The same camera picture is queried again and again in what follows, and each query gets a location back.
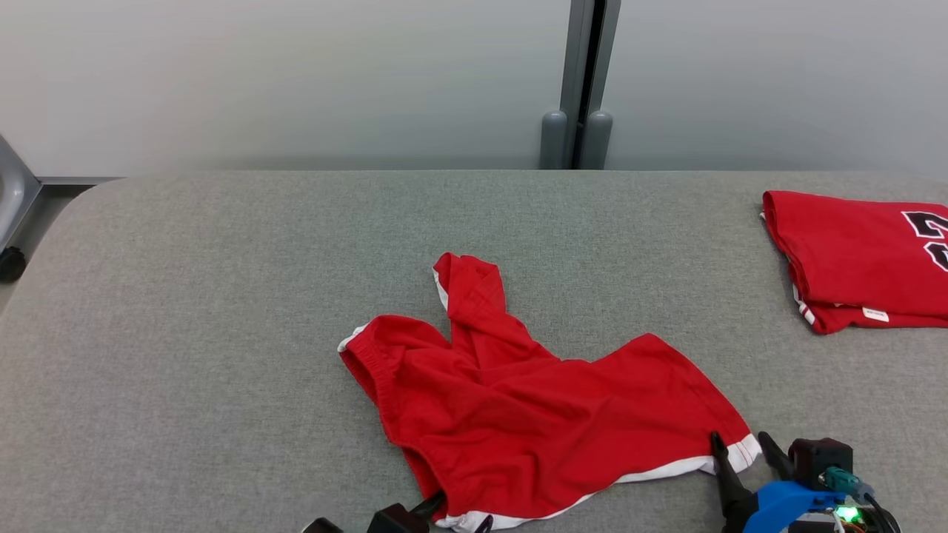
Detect teal right camera cable plug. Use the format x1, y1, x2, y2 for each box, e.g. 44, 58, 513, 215
821, 466, 877, 506

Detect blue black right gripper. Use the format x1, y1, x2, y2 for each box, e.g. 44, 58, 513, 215
710, 432, 846, 533

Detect red shorts white side panels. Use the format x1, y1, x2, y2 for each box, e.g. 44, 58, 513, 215
337, 252, 763, 533

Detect grey metal cart frame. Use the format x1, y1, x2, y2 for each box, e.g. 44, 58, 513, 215
0, 133, 43, 254

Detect grey vertical partition post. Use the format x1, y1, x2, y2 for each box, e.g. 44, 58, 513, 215
559, 0, 621, 170

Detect red jersey shirt white sleeves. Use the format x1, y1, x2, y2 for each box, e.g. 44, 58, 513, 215
761, 190, 948, 335

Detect grey rounded post foot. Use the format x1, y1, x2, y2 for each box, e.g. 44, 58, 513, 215
580, 110, 614, 170
540, 111, 569, 170

